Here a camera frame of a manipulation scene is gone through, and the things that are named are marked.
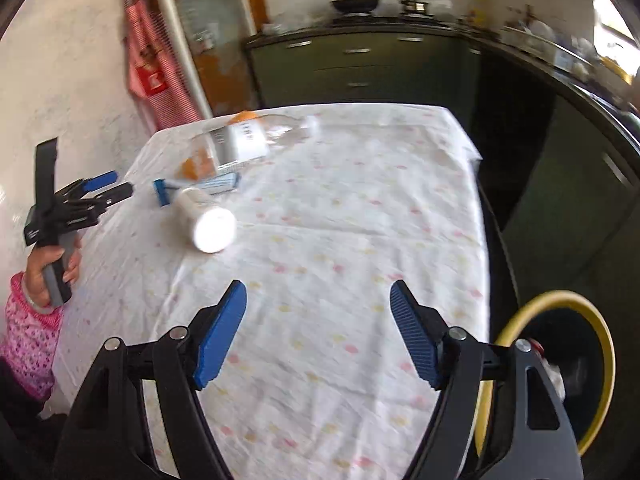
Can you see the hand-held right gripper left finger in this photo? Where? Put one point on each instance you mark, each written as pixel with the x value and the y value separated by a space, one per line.
pixel 220 335

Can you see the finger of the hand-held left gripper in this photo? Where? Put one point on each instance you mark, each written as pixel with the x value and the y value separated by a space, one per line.
pixel 115 194
pixel 100 180

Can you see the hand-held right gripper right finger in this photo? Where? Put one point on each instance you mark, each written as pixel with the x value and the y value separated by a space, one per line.
pixel 415 335

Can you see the crushed red soda can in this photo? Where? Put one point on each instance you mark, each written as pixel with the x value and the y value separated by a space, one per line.
pixel 539 347

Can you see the yellow rimmed trash bin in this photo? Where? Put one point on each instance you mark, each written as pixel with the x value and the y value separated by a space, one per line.
pixel 560 297

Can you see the person's left forearm pink sleeve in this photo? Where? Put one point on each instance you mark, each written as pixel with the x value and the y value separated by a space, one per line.
pixel 25 345

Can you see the person's left hand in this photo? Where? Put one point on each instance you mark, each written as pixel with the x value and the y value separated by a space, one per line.
pixel 36 275

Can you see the small white plastic bottle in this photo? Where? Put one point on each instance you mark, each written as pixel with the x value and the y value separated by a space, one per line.
pixel 210 225

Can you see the red checked apron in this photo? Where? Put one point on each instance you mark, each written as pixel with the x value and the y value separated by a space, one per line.
pixel 155 80

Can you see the white floral tablecloth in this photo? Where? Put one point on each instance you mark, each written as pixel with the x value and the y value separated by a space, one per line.
pixel 325 240

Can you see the clear plastic bottle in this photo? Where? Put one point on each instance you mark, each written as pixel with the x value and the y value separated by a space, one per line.
pixel 245 142

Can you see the crumpled white paper towel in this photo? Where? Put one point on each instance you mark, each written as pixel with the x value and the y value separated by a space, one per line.
pixel 555 377

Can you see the glass sliding door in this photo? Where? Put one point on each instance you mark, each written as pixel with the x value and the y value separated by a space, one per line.
pixel 215 20

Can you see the green lower kitchen cabinets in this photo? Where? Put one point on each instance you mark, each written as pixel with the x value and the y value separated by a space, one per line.
pixel 360 65

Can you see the black wok with lid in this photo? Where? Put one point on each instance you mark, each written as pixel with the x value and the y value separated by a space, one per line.
pixel 355 2

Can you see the black gas stove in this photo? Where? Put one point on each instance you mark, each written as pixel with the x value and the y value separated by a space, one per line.
pixel 385 19

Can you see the white dish rack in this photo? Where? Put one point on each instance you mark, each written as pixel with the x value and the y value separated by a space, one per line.
pixel 555 47

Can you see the small metal pot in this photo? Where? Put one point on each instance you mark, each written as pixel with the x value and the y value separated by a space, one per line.
pixel 415 5

